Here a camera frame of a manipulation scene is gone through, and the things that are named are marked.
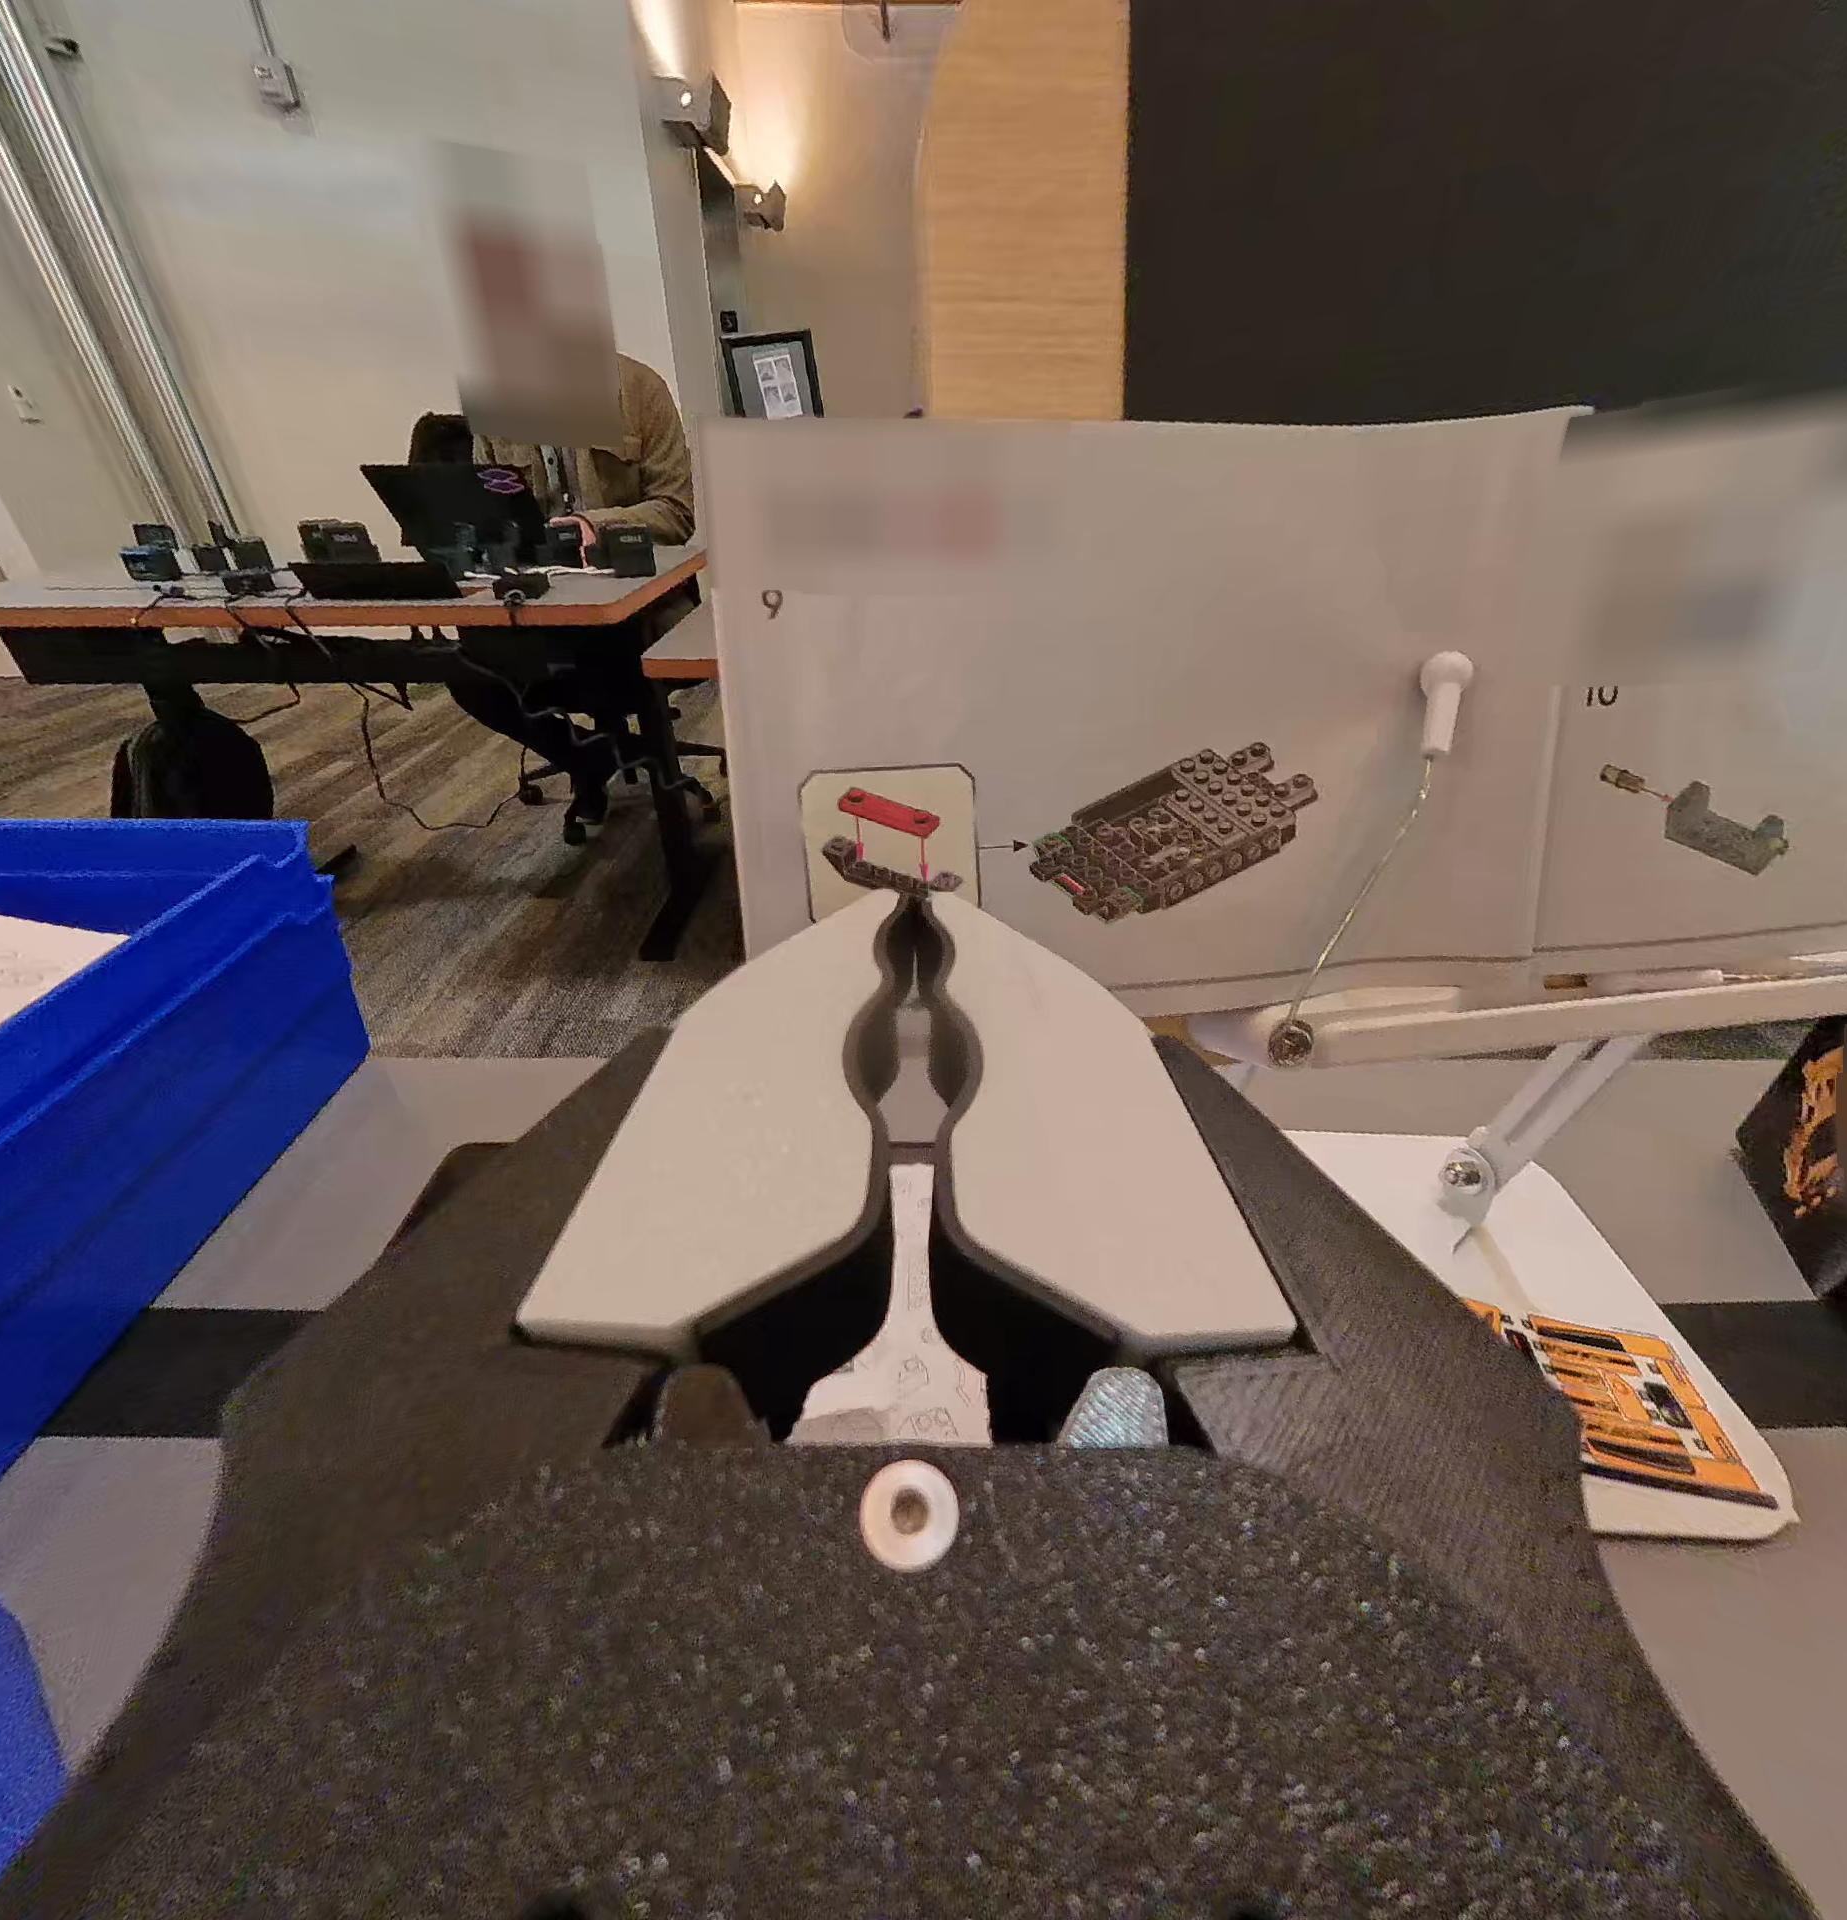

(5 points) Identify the black partition panel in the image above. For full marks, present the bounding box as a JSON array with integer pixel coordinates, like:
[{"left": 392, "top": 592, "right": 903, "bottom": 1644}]
[{"left": 1124, "top": 0, "right": 1847, "bottom": 424}]

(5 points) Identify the grey desk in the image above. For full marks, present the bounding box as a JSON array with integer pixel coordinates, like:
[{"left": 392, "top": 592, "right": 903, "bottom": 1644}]
[{"left": 0, "top": 1050, "right": 1847, "bottom": 1920}]

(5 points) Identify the blue rounded plastic object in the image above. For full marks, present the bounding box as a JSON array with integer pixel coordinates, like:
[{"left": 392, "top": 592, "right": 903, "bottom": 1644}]
[{"left": 0, "top": 1566, "right": 73, "bottom": 1913}]

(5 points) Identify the white printed sheet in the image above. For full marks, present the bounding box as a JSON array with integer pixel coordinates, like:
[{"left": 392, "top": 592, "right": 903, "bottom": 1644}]
[{"left": 0, "top": 907, "right": 133, "bottom": 1055}]

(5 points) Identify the row of black devices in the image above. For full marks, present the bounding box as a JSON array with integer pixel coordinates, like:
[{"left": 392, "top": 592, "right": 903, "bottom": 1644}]
[{"left": 120, "top": 517, "right": 658, "bottom": 600}]

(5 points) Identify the black backpack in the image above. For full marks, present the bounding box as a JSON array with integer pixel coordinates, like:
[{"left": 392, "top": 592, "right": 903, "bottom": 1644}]
[{"left": 110, "top": 703, "right": 276, "bottom": 822}]

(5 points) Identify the framed wall picture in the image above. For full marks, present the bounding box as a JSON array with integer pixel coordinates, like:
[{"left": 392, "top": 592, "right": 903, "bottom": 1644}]
[{"left": 720, "top": 330, "right": 824, "bottom": 420}]

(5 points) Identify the building instruction booklet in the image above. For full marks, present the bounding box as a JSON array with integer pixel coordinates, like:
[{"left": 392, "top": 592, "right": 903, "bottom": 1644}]
[{"left": 699, "top": 405, "right": 1847, "bottom": 1024}]

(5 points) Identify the wooden partition panel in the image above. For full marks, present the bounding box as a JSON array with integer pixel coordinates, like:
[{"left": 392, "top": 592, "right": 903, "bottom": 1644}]
[{"left": 916, "top": 0, "right": 1128, "bottom": 422}]

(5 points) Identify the open black laptop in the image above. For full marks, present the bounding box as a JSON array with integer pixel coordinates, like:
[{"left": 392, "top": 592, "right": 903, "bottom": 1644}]
[{"left": 359, "top": 463, "right": 550, "bottom": 552}]

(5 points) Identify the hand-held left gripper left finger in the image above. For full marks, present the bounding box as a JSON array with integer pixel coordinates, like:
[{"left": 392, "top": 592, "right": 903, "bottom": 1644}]
[{"left": 513, "top": 888, "right": 898, "bottom": 1439}]

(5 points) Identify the orange sticker sheet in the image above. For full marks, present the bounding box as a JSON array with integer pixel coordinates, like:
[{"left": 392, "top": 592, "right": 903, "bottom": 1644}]
[{"left": 1464, "top": 1296, "right": 1783, "bottom": 1509}]

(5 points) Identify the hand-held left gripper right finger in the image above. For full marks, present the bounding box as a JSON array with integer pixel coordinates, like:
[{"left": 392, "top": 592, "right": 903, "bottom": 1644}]
[{"left": 929, "top": 895, "right": 1301, "bottom": 1439}]

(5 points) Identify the black swivel chair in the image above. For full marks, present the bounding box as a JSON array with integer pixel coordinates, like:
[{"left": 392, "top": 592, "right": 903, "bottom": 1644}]
[{"left": 518, "top": 682, "right": 730, "bottom": 844}]

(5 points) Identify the toy car box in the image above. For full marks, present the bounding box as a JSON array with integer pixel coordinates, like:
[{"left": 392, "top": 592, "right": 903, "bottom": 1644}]
[{"left": 1734, "top": 1018, "right": 1847, "bottom": 1305}]

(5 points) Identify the orange-edged office table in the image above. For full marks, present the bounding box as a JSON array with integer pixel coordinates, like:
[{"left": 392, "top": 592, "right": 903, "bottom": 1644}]
[{"left": 0, "top": 543, "right": 710, "bottom": 962}]

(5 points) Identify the closed black laptop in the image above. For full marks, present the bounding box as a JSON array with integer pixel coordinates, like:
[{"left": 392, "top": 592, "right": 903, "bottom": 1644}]
[{"left": 288, "top": 560, "right": 466, "bottom": 603}]

